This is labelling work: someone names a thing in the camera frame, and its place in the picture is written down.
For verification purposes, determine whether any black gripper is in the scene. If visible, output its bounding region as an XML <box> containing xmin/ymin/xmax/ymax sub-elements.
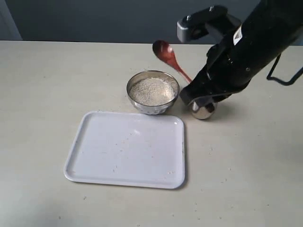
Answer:
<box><xmin>179</xmin><ymin>23</ymin><xmax>284</xmax><ymax>107</ymax></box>

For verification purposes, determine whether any brown wooden spoon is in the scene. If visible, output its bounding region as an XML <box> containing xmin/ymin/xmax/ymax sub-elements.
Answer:
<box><xmin>152</xmin><ymin>40</ymin><xmax>192</xmax><ymax>84</ymax></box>

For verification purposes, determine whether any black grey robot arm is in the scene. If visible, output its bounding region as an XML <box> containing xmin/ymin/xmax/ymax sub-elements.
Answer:
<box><xmin>177</xmin><ymin>0</ymin><xmax>303</xmax><ymax>106</ymax></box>

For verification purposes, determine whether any shiny steel cup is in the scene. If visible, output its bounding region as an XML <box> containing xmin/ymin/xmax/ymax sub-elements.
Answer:
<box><xmin>191</xmin><ymin>102</ymin><xmax>217</xmax><ymax>120</ymax></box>

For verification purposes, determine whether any steel bowl with rice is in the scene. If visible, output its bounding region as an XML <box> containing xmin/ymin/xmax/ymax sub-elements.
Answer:
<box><xmin>126</xmin><ymin>70</ymin><xmax>180</xmax><ymax>115</ymax></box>

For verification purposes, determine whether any white plastic tray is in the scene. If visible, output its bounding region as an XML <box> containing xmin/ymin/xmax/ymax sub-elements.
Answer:
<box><xmin>63</xmin><ymin>111</ymin><xmax>186</xmax><ymax>189</ymax></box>

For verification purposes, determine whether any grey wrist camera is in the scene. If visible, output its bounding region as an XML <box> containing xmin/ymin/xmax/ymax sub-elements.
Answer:
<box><xmin>177</xmin><ymin>5</ymin><xmax>241</xmax><ymax>43</ymax></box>

